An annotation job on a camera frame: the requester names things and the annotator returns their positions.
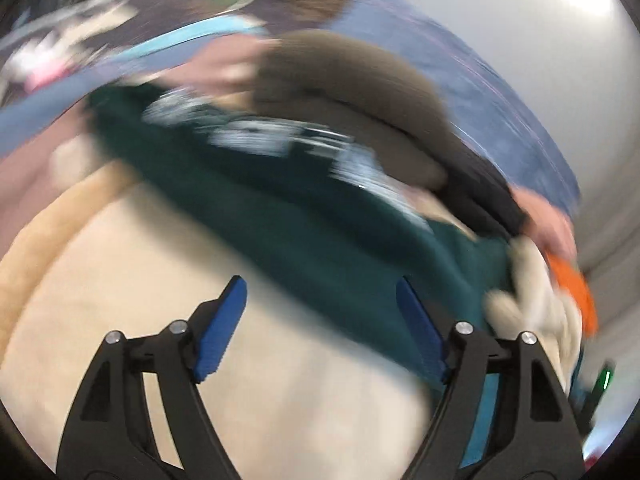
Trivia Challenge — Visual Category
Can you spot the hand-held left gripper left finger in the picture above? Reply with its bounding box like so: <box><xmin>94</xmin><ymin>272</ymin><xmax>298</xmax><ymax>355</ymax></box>
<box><xmin>56</xmin><ymin>275</ymin><xmax>249</xmax><ymax>480</ymax></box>

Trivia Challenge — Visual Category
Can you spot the dark patterned blanket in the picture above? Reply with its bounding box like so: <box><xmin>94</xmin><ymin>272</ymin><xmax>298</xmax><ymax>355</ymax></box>
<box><xmin>100</xmin><ymin>0</ymin><xmax>361</xmax><ymax>61</ymax></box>

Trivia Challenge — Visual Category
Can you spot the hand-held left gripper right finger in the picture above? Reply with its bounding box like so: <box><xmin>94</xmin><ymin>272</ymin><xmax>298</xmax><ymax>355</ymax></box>
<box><xmin>395</xmin><ymin>276</ymin><xmax>586</xmax><ymax>480</ymax></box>

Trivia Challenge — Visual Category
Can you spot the orange cloth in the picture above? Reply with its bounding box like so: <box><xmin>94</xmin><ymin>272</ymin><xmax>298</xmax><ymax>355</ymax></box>
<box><xmin>545</xmin><ymin>252</ymin><xmax>599</xmax><ymax>336</ymax></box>

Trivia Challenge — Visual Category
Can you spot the cream fluffy garment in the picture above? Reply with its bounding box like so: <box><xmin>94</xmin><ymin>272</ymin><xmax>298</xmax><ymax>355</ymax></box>
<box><xmin>485</xmin><ymin>237</ymin><xmax>586</xmax><ymax>391</ymax></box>

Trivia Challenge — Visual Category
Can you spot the pale pink cloth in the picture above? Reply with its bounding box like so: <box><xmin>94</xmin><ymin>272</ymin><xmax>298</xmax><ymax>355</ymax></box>
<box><xmin>187</xmin><ymin>35</ymin><xmax>273</xmax><ymax>93</ymax></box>

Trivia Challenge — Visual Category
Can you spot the cream blanket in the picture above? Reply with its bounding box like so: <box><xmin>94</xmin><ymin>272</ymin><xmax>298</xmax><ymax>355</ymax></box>
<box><xmin>0</xmin><ymin>160</ymin><xmax>436</xmax><ymax>480</ymax></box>

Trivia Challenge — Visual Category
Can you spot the blue plaid bed sheet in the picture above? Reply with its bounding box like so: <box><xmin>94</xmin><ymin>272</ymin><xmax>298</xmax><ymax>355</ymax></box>
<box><xmin>320</xmin><ymin>0</ymin><xmax>581</xmax><ymax>211</ymax></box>

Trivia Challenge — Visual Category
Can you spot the black garment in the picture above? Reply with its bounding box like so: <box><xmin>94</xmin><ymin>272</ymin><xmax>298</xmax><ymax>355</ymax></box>
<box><xmin>440</xmin><ymin>155</ymin><xmax>531</xmax><ymax>241</ymax></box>

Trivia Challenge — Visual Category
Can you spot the pink fleece garment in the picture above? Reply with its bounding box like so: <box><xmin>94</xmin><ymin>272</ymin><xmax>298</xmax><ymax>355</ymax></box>
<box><xmin>510</xmin><ymin>185</ymin><xmax>576</xmax><ymax>261</ymax></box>

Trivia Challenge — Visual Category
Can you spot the dark green printed sweater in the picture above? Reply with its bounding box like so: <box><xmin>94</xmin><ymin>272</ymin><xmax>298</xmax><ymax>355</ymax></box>
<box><xmin>87</xmin><ymin>82</ymin><xmax>531</xmax><ymax>468</ymax></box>

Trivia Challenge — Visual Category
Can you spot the brown fleece garment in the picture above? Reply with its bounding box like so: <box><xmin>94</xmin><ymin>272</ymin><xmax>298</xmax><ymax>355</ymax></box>
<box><xmin>252</xmin><ymin>30</ymin><xmax>456</xmax><ymax>191</ymax></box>

